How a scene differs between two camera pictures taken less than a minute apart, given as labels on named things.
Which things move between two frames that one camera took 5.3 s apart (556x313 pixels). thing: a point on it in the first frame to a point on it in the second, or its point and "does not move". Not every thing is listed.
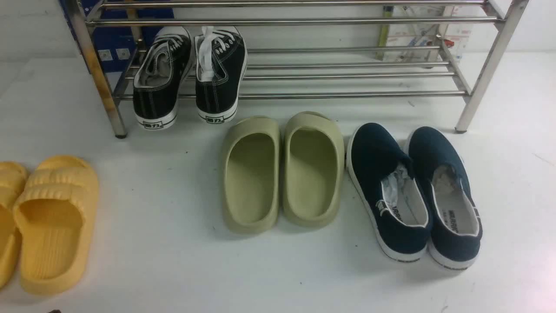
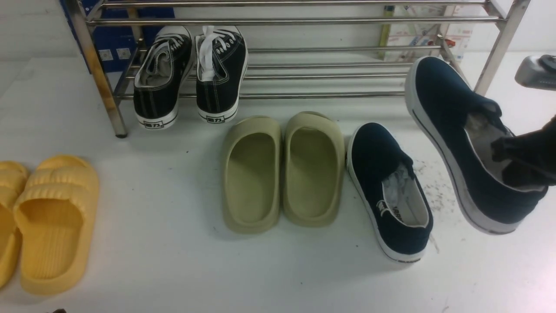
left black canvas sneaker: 159,75 does not move
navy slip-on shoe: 384,184 does not move
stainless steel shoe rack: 308,49 does not move
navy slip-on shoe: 456,221 to 460,124
